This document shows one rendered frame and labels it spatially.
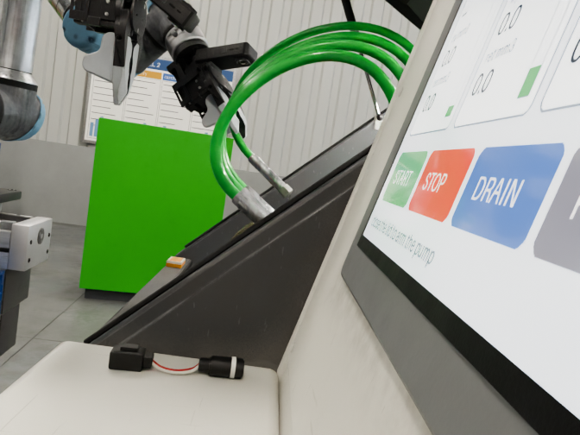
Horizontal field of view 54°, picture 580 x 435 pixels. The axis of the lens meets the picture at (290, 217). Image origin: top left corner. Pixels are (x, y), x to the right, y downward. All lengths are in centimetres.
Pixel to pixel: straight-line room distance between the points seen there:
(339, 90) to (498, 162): 734
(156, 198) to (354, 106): 400
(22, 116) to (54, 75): 644
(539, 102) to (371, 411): 15
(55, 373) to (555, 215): 45
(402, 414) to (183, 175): 399
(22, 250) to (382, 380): 100
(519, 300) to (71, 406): 38
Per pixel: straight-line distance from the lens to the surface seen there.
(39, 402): 49
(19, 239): 121
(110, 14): 82
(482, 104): 27
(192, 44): 110
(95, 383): 52
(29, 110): 138
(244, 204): 67
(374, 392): 27
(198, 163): 419
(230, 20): 758
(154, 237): 424
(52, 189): 777
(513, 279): 18
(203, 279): 58
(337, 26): 100
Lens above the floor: 119
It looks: 5 degrees down
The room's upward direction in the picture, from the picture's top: 9 degrees clockwise
